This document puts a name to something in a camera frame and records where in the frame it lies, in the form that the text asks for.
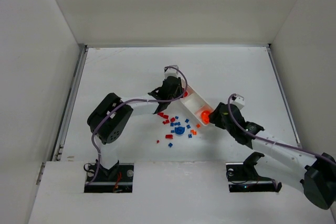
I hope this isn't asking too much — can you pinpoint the large orange round lego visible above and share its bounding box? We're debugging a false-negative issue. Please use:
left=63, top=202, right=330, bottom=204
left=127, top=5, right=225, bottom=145
left=201, top=110, right=210, bottom=124

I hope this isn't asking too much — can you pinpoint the white three-compartment tray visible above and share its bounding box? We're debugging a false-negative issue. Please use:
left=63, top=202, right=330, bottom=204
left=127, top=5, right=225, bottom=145
left=179, top=85, right=214, bottom=126

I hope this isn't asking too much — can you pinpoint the large blue round lego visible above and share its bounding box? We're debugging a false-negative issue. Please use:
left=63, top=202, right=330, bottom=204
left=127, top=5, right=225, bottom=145
left=174, top=126, right=185, bottom=136

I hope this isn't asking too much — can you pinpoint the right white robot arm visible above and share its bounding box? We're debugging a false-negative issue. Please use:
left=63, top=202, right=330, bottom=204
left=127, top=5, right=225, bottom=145
left=208, top=103, right=335, bottom=210

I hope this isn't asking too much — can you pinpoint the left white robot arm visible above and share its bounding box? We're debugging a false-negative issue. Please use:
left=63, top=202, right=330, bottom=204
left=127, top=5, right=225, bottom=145
left=87, top=76, right=188, bottom=170

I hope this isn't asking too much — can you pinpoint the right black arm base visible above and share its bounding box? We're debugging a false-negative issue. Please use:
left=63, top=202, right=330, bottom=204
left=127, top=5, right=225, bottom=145
left=226, top=152, right=282, bottom=193

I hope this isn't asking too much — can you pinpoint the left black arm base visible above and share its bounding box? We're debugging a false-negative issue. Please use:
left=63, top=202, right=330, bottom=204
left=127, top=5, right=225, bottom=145
left=83, top=160, right=134, bottom=194

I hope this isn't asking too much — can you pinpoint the red flat lego brick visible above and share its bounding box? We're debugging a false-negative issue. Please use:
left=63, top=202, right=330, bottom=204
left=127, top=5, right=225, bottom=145
left=165, top=134, right=173, bottom=139

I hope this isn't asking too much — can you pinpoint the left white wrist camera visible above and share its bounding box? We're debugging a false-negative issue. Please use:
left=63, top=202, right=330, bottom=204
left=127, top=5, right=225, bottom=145
left=164, top=65, right=179, bottom=78

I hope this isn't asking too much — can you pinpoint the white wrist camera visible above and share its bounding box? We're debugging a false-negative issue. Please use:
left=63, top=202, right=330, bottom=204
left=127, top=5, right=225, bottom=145
left=231, top=94, right=245, bottom=110
left=164, top=65, right=179, bottom=78

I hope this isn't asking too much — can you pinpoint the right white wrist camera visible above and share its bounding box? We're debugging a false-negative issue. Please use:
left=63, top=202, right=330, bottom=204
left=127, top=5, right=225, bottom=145
left=231, top=94, right=245, bottom=110

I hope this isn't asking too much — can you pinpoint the right metal rail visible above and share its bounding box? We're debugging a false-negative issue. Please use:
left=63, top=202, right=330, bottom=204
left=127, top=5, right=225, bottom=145
left=266, top=44, right=302, bottom=147

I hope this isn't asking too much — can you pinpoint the metal rail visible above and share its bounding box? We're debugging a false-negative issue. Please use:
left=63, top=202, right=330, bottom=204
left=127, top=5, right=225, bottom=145
left=266, top=44, right=302, bottom=147
left=48, top=44, right=88, bottom=161

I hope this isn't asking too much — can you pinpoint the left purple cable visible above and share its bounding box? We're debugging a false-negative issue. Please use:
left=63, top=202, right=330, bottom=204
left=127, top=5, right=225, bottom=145
left=86, top=66, right=188, bottom=185

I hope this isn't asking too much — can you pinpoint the left metal rail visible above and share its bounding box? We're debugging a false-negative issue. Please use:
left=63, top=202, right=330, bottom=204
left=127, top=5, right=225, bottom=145
left=48, top=44, right=88, bottom=161

